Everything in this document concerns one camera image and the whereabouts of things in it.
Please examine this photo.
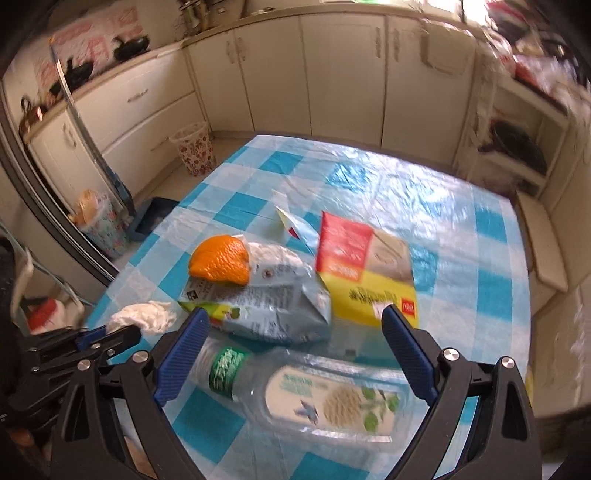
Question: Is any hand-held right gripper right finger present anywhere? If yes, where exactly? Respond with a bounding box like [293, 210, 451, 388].
[381, 305, 541, 480]

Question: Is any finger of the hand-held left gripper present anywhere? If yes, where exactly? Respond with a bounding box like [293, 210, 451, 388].
[27, 325, 142, 366]
[6, 360, 77, 412]

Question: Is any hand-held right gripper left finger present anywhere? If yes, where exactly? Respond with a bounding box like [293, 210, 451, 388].
[50, 307, 213, 480]

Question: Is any clear bottle with green label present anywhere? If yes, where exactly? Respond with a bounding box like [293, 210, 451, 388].
[191, 337, 296, 407]

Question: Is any white tissue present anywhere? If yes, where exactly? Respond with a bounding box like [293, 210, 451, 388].
[107, 300, 178, 334]

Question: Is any clear plastic bottle green cap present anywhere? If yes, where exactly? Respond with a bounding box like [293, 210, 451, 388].
[249, 351, 430, 450]

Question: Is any red yellow snack bag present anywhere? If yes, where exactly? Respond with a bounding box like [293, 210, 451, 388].
[315, 211, 421, 329]

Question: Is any red and white plastic bag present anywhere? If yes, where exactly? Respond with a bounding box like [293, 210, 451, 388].
[27, 296, 85, 334]

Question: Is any orange peel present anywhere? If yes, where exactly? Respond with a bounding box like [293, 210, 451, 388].
[188, 234, 252, 286]

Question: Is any floral bin with liner bag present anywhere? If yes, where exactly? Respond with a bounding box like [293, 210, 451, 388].
[69, 188, 130, 261]

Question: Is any crumpled grey snack bag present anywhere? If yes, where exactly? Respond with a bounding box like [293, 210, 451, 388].
[178, 242, 333, 344]

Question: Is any cream cabinet beside rack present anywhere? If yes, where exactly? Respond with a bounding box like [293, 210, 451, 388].
[515, 115, 591, 416]

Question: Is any blue white checkered tablecloth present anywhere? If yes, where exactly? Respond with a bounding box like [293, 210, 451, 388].
[85, 134, 536, 480]

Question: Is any torn clear wrapper piece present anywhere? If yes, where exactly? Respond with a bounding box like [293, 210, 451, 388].
[272, 189, 324, 243]

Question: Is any small floral wastebasket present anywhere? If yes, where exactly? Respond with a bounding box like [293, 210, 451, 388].
[168, 121, 218, 177]

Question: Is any copper kettle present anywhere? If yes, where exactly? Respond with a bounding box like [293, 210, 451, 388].
[20, 96, 48, 131]

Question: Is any black pan with lid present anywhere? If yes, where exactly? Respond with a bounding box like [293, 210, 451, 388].
[478, 119, 548, 174]

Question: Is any cream cabinet with drawers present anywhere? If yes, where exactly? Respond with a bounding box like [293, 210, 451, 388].
[28, 46, 208, 199]

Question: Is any white shelf rack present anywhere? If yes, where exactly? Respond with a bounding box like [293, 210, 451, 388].
[455, 46, 571, 199]

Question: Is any cream cabinet with doors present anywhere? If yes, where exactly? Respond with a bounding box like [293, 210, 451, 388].
[185, 9, 476, 155]

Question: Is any black wok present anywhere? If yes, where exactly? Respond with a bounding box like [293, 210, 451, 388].
[113, 36, 151, 62]

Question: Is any pile of plastic bags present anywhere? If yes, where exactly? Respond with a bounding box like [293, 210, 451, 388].
[485, 0, 589, 104]

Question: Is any metal kitchenware rack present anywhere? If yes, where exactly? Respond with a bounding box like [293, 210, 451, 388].
[178, 0, 219, 34]

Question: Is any grey sliding door frame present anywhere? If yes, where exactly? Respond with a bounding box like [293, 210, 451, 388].
[0, 83, 122, 289]

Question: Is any long broom handle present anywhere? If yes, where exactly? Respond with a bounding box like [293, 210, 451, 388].
[48, 44, 137, 217]

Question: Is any black pot with handle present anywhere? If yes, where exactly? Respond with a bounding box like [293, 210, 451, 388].
[59, 59, 94, 92]

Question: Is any pink patterned wall sticker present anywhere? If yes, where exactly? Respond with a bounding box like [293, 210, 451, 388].
[36, 21, 122, 88]

